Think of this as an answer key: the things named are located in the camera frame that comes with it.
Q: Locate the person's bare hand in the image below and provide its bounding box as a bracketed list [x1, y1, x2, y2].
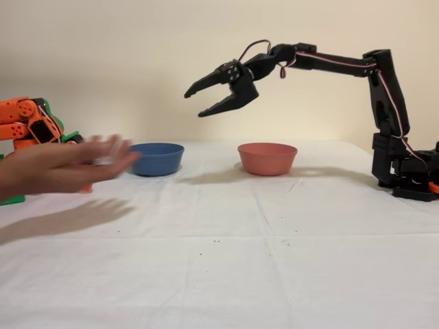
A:
[20, 134, 142, 197]

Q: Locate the pink plastic bowl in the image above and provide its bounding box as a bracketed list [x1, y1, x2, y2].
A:
[237, 142, 298, 177]

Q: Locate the blue plastic bowl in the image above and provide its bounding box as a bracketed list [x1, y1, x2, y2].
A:
[128, 143, 185, 178]

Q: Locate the white tablecloth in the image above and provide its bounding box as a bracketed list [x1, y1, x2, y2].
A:
[0, 138, 439, 329]

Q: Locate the red white servo cable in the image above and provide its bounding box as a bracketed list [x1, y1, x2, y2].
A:
[238, 40, 429, 186]
[36, 102, 68, 145]

